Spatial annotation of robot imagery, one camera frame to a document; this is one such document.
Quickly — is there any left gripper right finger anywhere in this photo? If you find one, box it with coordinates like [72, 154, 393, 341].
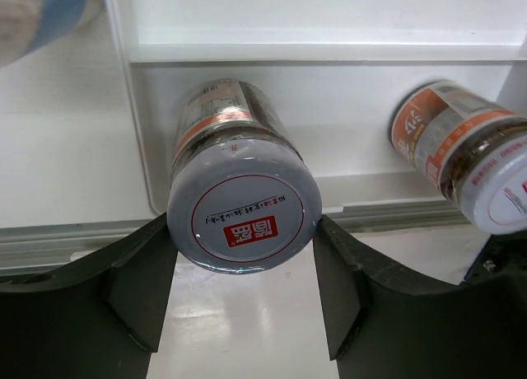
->
[315, 217, 526, 378]

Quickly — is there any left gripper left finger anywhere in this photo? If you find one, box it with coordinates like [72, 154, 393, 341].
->
[1, 215, 178, 378]

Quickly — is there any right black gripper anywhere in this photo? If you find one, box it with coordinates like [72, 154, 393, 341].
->
[464, 231, 526, 284]

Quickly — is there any white-lid sauce jar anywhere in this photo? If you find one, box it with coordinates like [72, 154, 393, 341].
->
[389, 80, 526, 235]
[166, 78, 322, 274]

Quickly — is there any white tiered plastic tray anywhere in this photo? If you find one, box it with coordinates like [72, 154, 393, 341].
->
[0, 0, 527, 273]

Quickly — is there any left silver-lid shaker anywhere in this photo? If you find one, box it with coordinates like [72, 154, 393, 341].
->
[1, 0, 104, 66]

